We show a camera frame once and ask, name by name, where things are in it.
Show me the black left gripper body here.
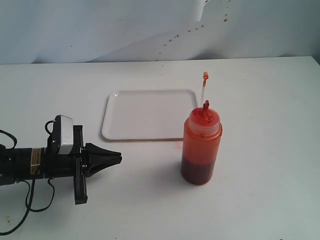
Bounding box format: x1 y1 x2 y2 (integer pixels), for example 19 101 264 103
42 124 88 205

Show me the red sauce squeeze bottle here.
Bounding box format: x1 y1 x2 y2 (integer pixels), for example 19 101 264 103
180 71 223 186

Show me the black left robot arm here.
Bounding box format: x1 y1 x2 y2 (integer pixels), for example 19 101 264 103
0 125 122 205

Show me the white rectangular plastic tray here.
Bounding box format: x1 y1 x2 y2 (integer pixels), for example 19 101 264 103
101 89 198 141

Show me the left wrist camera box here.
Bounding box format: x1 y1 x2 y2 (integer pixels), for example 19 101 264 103
50 114 74 155

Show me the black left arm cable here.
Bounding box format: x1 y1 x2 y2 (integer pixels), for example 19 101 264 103
0 120 56 236

